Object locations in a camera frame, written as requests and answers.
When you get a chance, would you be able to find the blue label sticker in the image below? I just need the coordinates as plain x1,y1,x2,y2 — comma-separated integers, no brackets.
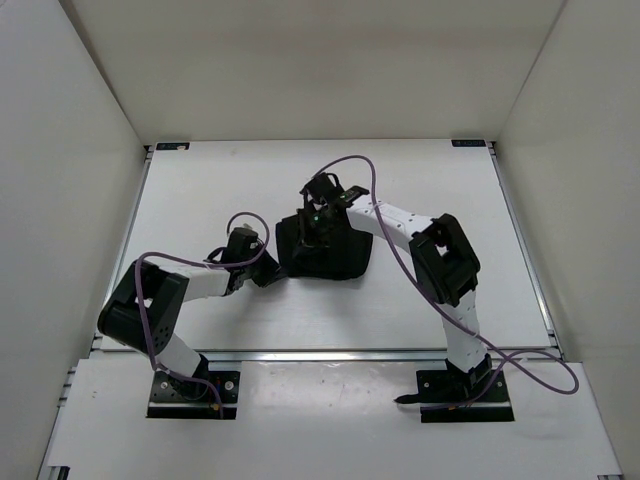
155,142,190,151
451,139,486,148

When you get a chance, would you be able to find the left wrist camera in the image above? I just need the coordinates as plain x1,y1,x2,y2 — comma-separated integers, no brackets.
220,227,263,264

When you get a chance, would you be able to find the black pleated skirt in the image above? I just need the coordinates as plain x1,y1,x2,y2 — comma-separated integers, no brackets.
275,214,373,281

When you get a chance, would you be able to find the blue label sticker left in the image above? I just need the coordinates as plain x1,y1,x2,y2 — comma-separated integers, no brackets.
155,142,190,151

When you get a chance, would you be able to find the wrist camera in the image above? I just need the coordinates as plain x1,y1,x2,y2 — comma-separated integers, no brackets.
220,227,263,264
300,172,344,204

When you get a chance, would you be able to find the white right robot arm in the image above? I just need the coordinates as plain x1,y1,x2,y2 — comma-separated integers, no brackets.
288,189,491,401

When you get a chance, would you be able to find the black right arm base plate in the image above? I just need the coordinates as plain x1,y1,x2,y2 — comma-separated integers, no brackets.
394,370,515,423

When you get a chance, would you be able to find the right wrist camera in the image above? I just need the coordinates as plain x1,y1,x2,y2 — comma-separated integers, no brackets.
300,172,344,204

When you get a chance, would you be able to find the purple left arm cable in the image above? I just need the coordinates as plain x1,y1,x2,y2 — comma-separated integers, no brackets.
132,211,271,416

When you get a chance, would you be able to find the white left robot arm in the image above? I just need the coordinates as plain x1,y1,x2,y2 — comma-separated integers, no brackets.
97,244,285,402

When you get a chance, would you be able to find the blue label sticker right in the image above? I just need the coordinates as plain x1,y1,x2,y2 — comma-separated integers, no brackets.
451,139,486,148

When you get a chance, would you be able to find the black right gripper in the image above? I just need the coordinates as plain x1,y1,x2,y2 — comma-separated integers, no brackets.
294,208,336,261

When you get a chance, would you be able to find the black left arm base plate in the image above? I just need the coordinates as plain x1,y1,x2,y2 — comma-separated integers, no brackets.
146,366,241,420

